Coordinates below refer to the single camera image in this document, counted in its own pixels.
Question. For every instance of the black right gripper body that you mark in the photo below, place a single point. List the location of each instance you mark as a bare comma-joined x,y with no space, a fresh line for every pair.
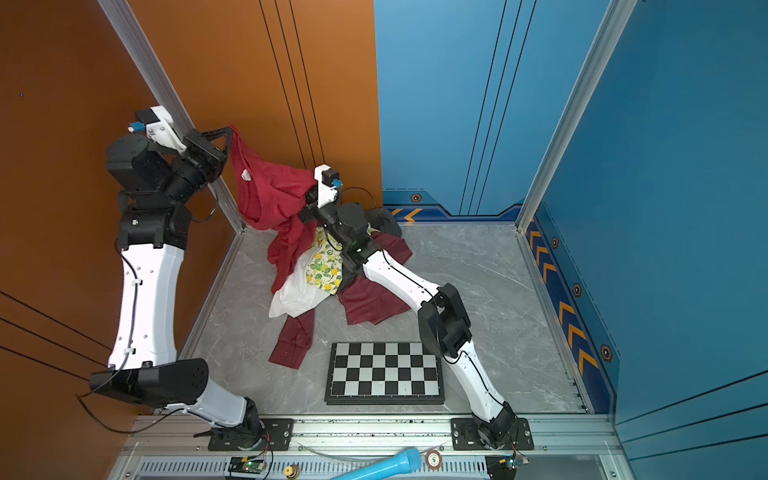
316,214

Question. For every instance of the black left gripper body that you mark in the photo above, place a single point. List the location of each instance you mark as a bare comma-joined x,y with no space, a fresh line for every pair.
203,161

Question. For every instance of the red shirt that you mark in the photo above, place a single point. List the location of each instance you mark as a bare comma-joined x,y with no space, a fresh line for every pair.
270,197

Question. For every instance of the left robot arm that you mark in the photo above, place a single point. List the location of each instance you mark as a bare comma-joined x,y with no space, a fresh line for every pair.
144,369

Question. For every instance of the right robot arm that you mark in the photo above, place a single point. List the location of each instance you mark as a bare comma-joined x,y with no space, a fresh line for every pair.
444,324

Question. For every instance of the lemon print cloth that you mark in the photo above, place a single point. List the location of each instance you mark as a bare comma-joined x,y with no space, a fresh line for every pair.
324,269

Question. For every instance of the dark grey cloth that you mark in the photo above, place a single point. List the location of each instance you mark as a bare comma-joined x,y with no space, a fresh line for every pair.
381,219

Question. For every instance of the white cloth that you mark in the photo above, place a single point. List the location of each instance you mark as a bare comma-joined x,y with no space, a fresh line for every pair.
297,295

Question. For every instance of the small maroon cloth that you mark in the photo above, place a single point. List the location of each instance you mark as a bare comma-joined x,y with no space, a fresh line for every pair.
294,341

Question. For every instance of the black white chessboard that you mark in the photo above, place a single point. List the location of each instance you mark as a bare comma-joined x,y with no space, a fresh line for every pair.
383,373

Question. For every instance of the brass knob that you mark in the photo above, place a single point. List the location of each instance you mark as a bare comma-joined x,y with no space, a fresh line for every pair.
292,471

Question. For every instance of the green circuit board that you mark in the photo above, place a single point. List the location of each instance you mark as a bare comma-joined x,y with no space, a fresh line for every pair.
246,467

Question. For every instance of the light blue cylinder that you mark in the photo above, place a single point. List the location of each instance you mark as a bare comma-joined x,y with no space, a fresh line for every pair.
405,462

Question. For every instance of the red white round disc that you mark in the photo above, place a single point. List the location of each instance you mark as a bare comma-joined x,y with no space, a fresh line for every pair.
433,460

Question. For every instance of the right small circuit board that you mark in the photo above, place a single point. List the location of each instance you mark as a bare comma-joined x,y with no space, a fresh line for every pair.
514,461

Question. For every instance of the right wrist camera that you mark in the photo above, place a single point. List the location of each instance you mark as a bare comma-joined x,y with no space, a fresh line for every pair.
329,185

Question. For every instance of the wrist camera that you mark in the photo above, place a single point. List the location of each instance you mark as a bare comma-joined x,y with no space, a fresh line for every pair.
329,185
158,125

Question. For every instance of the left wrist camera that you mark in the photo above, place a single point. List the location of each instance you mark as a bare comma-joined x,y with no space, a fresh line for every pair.
158,125

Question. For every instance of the aluminium corner post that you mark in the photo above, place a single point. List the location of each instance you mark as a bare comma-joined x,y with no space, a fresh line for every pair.
136,43
600,52

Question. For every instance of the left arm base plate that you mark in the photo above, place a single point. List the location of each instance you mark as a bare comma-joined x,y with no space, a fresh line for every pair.
274,434

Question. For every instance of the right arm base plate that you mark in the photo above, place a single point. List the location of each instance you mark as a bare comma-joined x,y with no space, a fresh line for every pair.
469,434

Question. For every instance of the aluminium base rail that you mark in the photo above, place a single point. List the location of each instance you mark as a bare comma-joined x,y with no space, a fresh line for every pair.
567,446

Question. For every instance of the right aluminium corner post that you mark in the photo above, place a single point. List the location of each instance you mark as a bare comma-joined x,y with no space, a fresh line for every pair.
600,52

